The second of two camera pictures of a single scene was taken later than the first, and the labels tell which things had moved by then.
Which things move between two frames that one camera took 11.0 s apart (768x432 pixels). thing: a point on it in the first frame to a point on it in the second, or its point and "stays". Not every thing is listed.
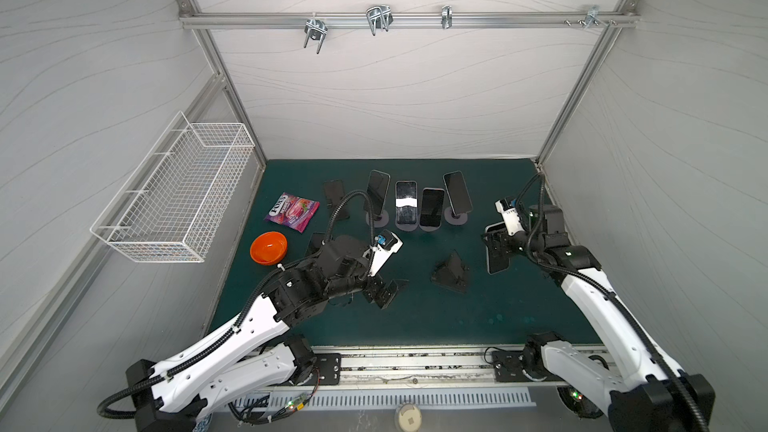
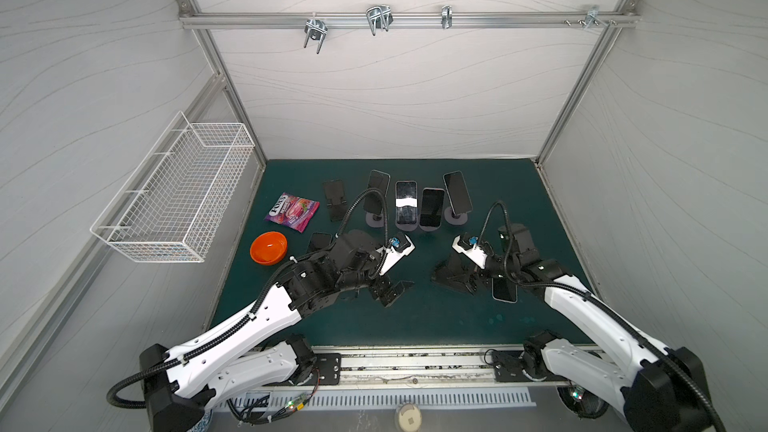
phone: [497, 243] to [504, 290]
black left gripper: [372, 293] stays
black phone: [315, 242] stays
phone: [457, 193] stays
